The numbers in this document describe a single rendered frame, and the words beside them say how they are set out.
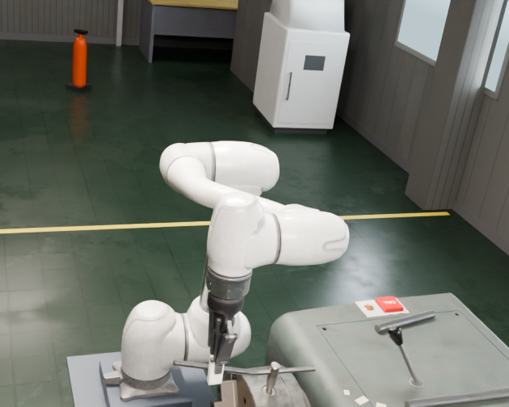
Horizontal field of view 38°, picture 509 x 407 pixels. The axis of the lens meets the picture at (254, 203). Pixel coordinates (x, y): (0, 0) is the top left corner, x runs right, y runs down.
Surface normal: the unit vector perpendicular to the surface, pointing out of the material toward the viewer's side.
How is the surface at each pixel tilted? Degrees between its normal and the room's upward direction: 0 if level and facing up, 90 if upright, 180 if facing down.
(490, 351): 0
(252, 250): 90
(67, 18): 90
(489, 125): 90
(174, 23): 90
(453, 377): 0
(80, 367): 0
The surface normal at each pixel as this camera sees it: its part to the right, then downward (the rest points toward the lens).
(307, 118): 0.27, 0.44
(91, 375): 0.13, -0.90
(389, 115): -0.94, 0.03
